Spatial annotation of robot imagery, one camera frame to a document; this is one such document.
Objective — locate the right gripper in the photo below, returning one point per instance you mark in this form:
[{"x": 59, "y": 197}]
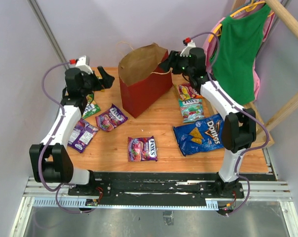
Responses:
[{"x": 171, "y": 61}]

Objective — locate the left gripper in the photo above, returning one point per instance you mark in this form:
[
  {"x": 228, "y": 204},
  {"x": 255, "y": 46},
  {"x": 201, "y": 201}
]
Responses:
[{"x": 106, "y": 80}]

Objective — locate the orange Fox's fruits packet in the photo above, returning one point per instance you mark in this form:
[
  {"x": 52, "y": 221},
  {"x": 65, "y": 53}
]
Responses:
[{"x": 186, "y": 92}]

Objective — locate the green Fox's packet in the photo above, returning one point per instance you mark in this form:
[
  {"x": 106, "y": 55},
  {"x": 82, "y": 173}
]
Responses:
[
  {"x": 90, "y": 98},
  {"x": 90, "y": 110}
]

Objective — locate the red brown paper bag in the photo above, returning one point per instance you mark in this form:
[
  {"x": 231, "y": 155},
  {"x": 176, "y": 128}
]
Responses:
[{"x": 142, "y": 81}]

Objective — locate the pink shirt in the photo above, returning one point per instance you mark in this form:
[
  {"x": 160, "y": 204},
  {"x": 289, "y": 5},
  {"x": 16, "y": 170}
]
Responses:
[{"x": 210, "y": 47}]

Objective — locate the red snack packet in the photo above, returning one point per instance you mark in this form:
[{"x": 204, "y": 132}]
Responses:
[{"x": 111, "y": 119}]

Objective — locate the teal candy packet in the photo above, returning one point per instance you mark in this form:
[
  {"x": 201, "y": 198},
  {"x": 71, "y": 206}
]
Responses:
[{"x": 191, "y": 110}]

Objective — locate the purple snack packet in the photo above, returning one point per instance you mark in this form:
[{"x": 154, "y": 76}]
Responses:
[
  {"x": 85, "y": 139},
  {"x": 78, "y": 131}
]

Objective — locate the green tank top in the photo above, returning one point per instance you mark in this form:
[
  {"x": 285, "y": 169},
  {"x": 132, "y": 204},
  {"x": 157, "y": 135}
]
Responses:
[{"x": 239, "y": 44}]

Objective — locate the blue Doritos chips packet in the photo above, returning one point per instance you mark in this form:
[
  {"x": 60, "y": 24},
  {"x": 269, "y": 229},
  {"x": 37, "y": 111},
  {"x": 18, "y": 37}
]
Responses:
[{"x": 200, "y": 136}]

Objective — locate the yellow clothes hanger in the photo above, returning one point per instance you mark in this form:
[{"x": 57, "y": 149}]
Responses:
[{"x": 231, "y": 18}]

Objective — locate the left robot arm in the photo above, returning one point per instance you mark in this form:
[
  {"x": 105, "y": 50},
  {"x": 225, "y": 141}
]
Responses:
[{"x": 49, "y": 159}]

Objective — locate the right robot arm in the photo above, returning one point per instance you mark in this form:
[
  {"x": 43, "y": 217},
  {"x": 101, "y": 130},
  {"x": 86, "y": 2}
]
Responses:
[{"x": 239, "y": 125}]

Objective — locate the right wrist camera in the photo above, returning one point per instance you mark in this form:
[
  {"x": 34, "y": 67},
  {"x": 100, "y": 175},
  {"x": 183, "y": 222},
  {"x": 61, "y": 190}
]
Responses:
[{"x": 188, "y": 47}]

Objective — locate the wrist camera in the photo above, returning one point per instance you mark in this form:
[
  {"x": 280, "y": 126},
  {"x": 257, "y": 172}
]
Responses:
[
  {"x": 188, "y": 47},
  {"x": 83, "y": 64}
]

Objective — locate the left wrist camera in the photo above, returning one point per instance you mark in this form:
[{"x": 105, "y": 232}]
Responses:
[{"x": 83, "y": 64}]

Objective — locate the aluminium corner post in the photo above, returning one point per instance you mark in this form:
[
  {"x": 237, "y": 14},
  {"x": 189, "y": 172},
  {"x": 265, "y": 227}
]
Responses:
[{"x": 47, "y": 30}]

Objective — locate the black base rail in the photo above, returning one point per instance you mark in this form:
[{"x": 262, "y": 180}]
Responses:
[{"x": 155, "y": 187}]

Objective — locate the wooden clothes rack frame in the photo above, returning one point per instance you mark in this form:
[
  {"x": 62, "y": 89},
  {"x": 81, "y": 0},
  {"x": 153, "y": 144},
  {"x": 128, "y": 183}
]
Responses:
[{"x": 277, "y": 65}]

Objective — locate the white cable duct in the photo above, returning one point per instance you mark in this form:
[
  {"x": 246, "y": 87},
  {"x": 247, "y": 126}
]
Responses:
[{"x": 89, "y": 203}]

